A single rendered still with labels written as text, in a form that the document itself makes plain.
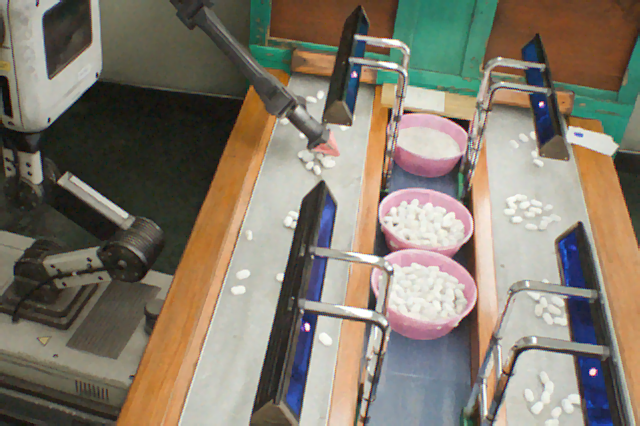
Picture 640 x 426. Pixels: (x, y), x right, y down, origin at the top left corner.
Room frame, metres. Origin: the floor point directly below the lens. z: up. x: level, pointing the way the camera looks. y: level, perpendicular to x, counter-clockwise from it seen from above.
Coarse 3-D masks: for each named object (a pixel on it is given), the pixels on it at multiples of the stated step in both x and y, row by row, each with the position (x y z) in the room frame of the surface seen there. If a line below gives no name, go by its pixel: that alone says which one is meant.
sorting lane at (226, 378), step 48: (288, 144) 2.14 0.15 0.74; (288, 192) 1.89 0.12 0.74; (336, 192) 1.92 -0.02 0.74; (240, 240) 1.65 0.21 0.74; (288, 240) 1.68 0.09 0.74; (336, 240) 1.70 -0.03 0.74; (336, 288) 1.52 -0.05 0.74; (240, 336) 1.31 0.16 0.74; (336, 336) 1.35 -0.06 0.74; (192, 384) 1.15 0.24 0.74; (240, 384) 1.17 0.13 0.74
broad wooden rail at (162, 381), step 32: (256, 96) 2.36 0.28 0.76; (256, 128) 2.17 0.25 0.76; (224, 160) 1.97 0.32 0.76; (256, 160) 2.00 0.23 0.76; (224, 192) 1.81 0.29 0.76; (224, 224) 1.67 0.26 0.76; (192, 256) 1.53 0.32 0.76; (224, 256) 1.56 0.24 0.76; (192, 288) 1.42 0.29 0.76; (160, 320) 1.30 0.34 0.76; (192, 320) 1.31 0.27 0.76; (160, 352) 1.20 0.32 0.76; (192, 352) 1.22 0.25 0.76; (160, 384) 1.12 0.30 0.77; (128, 416) 1.02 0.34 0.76; (160, 416) 1.03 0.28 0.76
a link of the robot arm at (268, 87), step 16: (208, 0) 2.22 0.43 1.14; (208, 16) 2.20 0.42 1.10; (208, 32) 2.18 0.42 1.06; (224, 32) 2.17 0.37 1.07; (224, 48) 2.15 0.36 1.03; (240, 48) 2.15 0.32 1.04; (240, 64) 2.12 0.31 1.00; (256, 64) 2.13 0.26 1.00; (256, 80) 2.09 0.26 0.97; (272, 80) 2.09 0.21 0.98; (272, 96) 2.07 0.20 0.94; (288, 96) 2.07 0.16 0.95
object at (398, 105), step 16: (400, 48) 2.16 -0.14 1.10; (352, 64) 2.01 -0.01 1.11; (368, 64) 2.01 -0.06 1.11; (384, 64) 2.01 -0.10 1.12; (400, 80) 2.01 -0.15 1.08; (400, 96) 2.00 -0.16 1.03; (400, 112) 2.01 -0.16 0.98; (384, 160) 2.16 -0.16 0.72; (384, 176) 2.01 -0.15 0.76; (384, 192) 1.99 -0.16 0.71
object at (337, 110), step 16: (352, 16) 2.36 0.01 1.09; (352, 32) 2.20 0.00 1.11; (352, 48) 2.10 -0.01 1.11; (336, 64) 2.07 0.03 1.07; (336, 80) 1.94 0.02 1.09; (352, 80) 1.96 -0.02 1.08; (336, 96) 1.83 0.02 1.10; (352, 96) 1.89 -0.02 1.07; (336, 112) 1.79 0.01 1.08; (352, 112) 1.83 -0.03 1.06
